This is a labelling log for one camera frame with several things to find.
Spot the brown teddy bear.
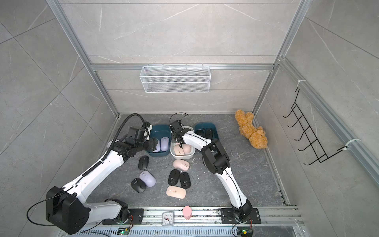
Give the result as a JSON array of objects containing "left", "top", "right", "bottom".
[{"left": 235, "top": 110, "right": 268, "bottom": 149}]

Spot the white wire mesh basket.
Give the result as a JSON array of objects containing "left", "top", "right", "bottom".
[{"left": 140, "top": 65, "right": 211, "bottom": 93}]

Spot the purple mouse bottom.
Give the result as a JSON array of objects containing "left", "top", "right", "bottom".
[{"left": 160, "top": 137, "right": 170, "bottom": 152}]

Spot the teal storage box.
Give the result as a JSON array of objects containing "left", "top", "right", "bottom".
[
  {"left": 148, "top": 124, "right": 171, "bottom": 157},
  {"left": 194, "top": 122, "right": 220, "bottom": 140}
]

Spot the purple mouse middle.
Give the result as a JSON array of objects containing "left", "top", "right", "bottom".
[{"left": 139, "top": 170, "right": 157, "bottom": 188}]

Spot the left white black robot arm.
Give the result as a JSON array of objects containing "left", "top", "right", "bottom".
[{"left": 45, "top": 121, "right": 158, "bottom": 234}]

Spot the purple mouse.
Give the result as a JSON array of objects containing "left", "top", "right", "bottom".
[
  {"left": 153, "top": 141, "right": 161, "bottom": 153},
  {"left": 160, "top": 137, "right": 170, "bottom": 152},
  {"left": 139, "top": 170, "right": 157, "bottom": 188}
]

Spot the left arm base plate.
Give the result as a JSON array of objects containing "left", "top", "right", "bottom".
[{"left": 102, "top": 208, "right": 144, "bottom": 225}]

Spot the right teal storage box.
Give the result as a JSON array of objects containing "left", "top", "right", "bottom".
[{"left": 194, "top": 122, "right": 220, "bottom": 140}]

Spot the purple mouse top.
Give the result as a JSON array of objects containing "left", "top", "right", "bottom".
[{"left": 153, "top": 141, "right": 161, "bottom": 153}]

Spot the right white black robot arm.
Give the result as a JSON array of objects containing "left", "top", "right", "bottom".
[{"left": 169, "top": 120, "right": 253, "bottom": 223}]

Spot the white storage box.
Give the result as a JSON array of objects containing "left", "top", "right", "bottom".
[{"left": 170, "top": 139, "right": 195, "bottom": 160}]

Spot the left teal storage box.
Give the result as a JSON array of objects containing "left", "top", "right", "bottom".
[{"left": 148, "top": 124, "right": 171, "bottom": 157}]

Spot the black wall hook rack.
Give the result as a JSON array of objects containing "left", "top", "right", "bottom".
[{"left": 282, "top": 87, "right": 360, "bottom": 166}]

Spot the pink cylinder object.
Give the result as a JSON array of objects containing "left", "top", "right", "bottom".
[{"left": 183, "top": 206, "right": 192, "bottom": 220}]

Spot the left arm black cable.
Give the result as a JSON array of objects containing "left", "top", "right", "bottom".
[{"left": 100, "top": 113, "right": 147, "bottom": 164}]

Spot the small white desk clock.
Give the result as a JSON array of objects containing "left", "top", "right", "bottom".
[{"left": 161, "top": 211, "right": 175, "bottom": 227}]

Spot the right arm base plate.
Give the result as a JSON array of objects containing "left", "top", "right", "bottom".
[{"left": 218, "top": 208, "right": 261, "bottom": 224}]

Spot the black mouse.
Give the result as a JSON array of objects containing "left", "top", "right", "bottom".
[
  {"left": 179, "top": 172, "right": 191, "bottom": 189},
  {"left": 138, "top": 156, "right": 150, "bottom": 170},
  {"left": 195, "top": 130, "right": 205, "bottom": 137},
  {"left": 205, "top": 128, "right": 214, "bottom": 140},
  {"left": 131, "top": 178, "right": 147, "bottom": 194},
  {"left": 168, "top": 169, "right": 180, "bottom": 186}
]

